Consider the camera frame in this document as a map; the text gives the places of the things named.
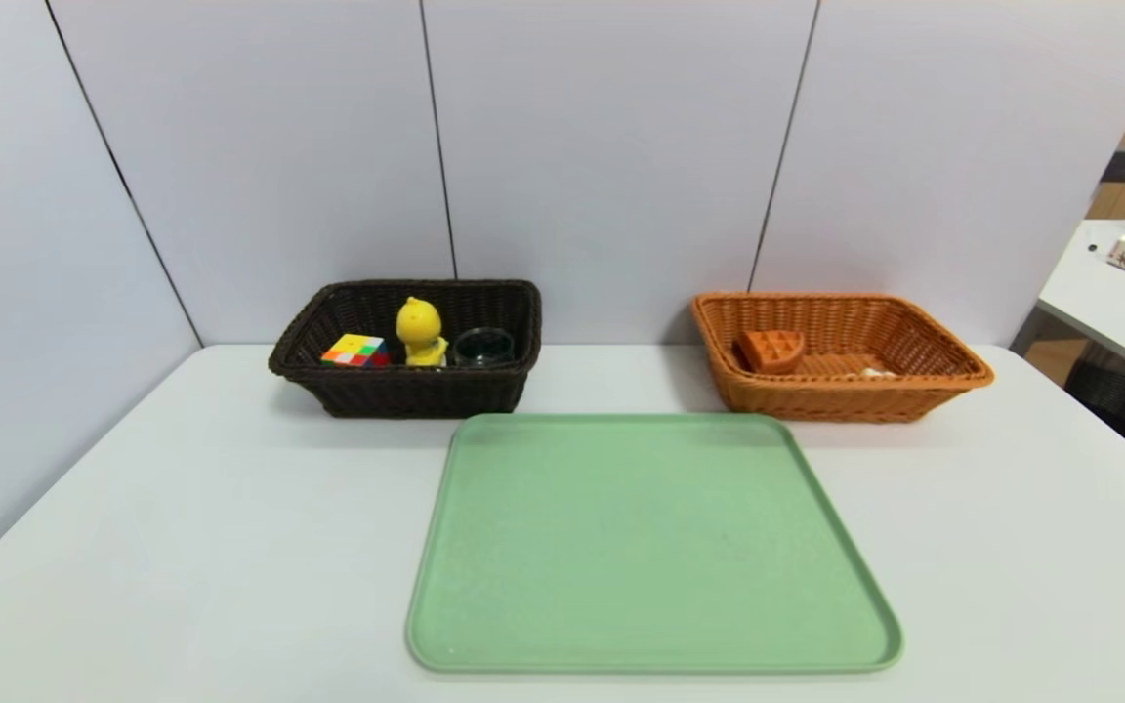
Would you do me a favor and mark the light green plastic tray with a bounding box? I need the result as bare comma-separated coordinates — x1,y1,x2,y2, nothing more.
405,413,905,675

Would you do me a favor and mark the multicoloured puzzle cube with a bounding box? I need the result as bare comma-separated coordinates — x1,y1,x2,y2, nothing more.
320,333,393,369

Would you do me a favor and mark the white side table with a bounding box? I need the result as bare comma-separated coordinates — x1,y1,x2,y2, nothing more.
1012,219,1125,384

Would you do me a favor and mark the yellow duck toy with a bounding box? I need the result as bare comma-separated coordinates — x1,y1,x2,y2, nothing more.
396,297,449,369

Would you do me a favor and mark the dark brown wicker basket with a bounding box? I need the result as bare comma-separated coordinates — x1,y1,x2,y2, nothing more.
268,279,542,419

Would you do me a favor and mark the toy waffle slice with fruit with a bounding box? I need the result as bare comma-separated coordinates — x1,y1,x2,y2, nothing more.
736,329,807,374

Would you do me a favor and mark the orange wicker basket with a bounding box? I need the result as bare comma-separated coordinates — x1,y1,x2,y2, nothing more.
691,292,996,423

